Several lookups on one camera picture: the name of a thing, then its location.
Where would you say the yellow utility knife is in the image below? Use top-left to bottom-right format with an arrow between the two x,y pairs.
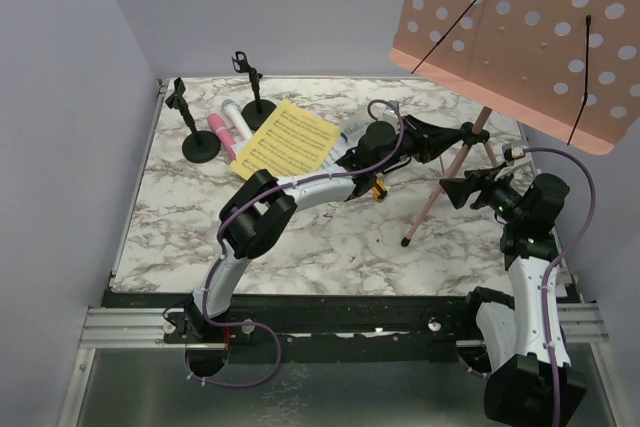
372,179 -> 388,202

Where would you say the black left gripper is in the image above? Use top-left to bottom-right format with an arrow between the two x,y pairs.
372,115 -> 459,175

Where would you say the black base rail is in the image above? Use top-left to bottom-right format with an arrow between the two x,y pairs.
164,291 -> 521,366

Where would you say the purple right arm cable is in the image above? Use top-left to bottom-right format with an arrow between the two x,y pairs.
522,146 -> 597,427

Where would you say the white sheet music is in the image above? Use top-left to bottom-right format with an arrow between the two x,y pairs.
320,137 -> 349,170

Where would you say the yellow sheet music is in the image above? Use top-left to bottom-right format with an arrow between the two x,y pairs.
230,100 -> 340,180

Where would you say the pink music stand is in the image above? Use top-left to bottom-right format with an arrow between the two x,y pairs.
387,0 -> 640,248

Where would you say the black round-base mic stand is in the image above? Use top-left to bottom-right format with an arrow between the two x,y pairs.
231,51 -> 276,131

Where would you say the pink toy microphone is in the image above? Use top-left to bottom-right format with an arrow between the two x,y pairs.
207,113 -> 237,160

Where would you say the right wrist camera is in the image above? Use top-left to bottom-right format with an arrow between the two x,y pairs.
502,141 -> 531,170

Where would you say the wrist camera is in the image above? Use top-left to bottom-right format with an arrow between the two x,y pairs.
374,107 -> 400,132
502,141 -> 531,170

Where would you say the clear plastic organizer box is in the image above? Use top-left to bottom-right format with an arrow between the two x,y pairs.
339,118 -> 370,143

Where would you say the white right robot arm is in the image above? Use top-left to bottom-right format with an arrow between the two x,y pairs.
440,168 -> 586,426

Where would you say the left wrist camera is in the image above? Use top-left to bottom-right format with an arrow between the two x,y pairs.
374,107 -> 400,132

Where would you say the white toy microphone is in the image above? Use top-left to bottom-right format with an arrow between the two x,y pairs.
222,99 -> 253,141

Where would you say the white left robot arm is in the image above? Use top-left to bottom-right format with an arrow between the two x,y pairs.
185,115 -> 472,342

